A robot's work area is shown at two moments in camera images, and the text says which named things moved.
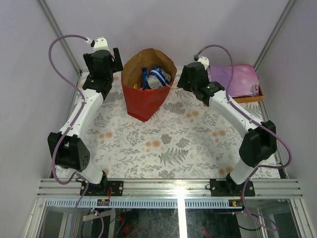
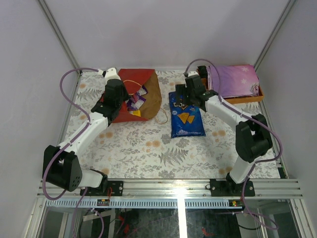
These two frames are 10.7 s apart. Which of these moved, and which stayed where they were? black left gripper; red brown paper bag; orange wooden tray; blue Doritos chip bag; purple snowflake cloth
Moved: black left gripper; red brown paper bag; blue Doritos chip bag
Stayed: purple snowflake cloth; orange wooden tray
